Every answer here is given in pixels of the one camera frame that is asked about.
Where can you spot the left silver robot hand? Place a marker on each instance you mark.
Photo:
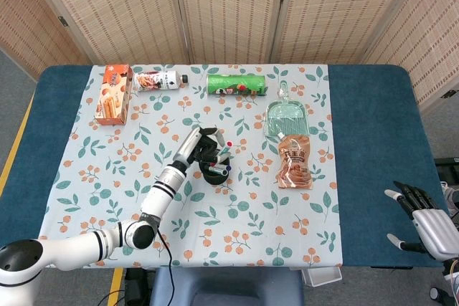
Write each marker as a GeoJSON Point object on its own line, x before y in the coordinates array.
{"type": "Point", "coordinates": [190, 144]}

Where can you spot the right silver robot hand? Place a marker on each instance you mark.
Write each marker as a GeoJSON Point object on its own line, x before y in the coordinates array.
{"type": "Point", "coordinates": [437, 230]}

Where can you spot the red-capped green marker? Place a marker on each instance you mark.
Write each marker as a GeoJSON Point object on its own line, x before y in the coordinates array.
{"type": "Point", "coordinates": [227, 148]}

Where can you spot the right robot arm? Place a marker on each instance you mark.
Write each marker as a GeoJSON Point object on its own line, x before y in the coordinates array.
{"type": "Point", "coordinates": [450, 281]}

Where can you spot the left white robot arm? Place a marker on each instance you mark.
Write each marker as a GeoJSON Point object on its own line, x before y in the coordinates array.
{"type": "Point", "coordinates": [157, 195]}

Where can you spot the blue-grey robot base seat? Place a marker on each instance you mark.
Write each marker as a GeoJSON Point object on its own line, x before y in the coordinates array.
{"type": "Point", "coordinates": [229, 284]}

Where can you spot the white marker pen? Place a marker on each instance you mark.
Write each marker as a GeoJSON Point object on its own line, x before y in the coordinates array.
{"type": "Point", "coordinates": [223, 171]}

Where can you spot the black mesh pen holder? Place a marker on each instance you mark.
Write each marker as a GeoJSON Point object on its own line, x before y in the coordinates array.
{"type": "Point", "coordinates": [215, 179]}

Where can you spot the black equipment beside table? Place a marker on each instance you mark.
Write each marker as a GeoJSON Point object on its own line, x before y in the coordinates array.
{"type": "Point", "coordinates": [448, 162]}

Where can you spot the white drink bottle black cap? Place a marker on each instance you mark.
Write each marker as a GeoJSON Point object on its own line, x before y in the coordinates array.
{"type": "Point", "coordinates": [157, 81]}

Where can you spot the green chips can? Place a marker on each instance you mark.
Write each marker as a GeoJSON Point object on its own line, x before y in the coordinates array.
{"type": "Point", "coordinates": [236, 85]}

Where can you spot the orange biscuit box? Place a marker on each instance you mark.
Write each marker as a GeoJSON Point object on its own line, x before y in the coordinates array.
{"type": "Point", "coordinates": [113, 98]}

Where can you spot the floral fruit-print tablecloth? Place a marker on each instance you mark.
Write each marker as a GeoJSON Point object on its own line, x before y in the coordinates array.
{"type": "Point", "coordinates": [251, 220]}

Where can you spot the green dustpan brush set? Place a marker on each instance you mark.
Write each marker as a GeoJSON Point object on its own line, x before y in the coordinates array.
{"type": "Point", "coordinates": [287, 119]}

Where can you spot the brown sauce pouch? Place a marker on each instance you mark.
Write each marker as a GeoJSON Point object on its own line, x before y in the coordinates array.
{"type": "Point", "coordinates": [294, 162]}

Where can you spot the blue table cover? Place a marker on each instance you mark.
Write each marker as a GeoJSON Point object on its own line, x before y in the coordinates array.
{"type": "Point", "coordinates": [376, 123]}

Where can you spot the white plastic box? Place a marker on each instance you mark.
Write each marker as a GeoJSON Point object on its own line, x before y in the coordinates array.
{"type": "Point", "coordinates": [322, 277]}

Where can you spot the woven bamboo folding screen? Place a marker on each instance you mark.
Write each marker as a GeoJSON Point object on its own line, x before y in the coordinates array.
{"type": "Point", "coordinates": [229, 8]}

